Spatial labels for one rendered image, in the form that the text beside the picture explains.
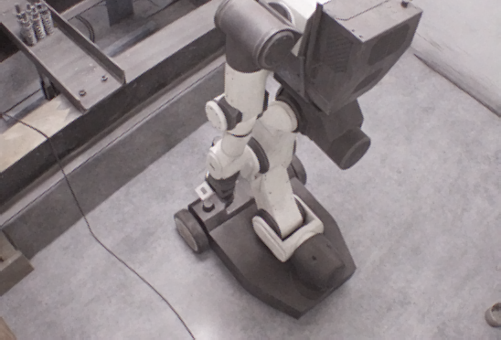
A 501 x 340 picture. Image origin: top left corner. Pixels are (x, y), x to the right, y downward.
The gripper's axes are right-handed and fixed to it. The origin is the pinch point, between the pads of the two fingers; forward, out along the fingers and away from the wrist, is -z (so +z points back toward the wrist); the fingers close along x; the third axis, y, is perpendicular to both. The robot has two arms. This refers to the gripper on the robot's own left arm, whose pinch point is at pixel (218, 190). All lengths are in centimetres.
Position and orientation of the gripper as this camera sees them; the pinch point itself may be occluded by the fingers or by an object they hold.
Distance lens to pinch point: 162.9
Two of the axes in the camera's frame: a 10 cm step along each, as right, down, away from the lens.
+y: -7.9, 4.7, -3.9
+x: -5.9, -7.6, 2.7
